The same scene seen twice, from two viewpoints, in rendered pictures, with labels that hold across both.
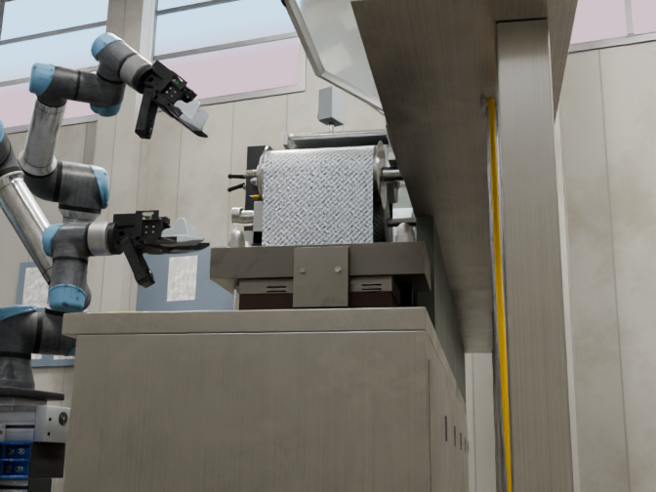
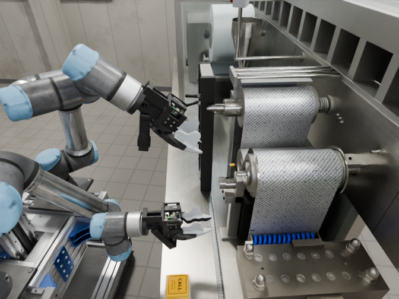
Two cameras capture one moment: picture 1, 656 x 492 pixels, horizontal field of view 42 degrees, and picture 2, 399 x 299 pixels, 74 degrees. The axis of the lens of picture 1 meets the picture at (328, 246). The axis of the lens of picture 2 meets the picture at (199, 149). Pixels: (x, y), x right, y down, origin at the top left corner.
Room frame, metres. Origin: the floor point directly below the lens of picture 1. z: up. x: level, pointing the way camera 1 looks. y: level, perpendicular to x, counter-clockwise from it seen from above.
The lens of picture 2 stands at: (1.26, 0.43, 1.78)
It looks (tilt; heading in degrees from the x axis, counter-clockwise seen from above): 37 degrees down; 346
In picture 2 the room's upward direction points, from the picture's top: straight up
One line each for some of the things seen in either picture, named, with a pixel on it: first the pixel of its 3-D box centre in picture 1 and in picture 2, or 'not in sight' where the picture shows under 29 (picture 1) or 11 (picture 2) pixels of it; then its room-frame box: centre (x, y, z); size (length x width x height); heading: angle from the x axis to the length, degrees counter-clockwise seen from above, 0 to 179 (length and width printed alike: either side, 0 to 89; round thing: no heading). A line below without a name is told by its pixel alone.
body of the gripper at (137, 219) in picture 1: (140, 234); (162, 220); (1.79, 0.41, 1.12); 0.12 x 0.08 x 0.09; 79
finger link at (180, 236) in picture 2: (160, 242); (182, 232); (1.75, 0.36, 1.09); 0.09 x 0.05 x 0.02; 70
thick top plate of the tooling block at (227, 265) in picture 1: (322, 269); (306, 271); (1.59, 0.01, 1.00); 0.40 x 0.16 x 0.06; 79
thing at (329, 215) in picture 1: (316, 230); (288, 216); (1.71, 0.02, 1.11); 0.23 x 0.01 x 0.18; 79
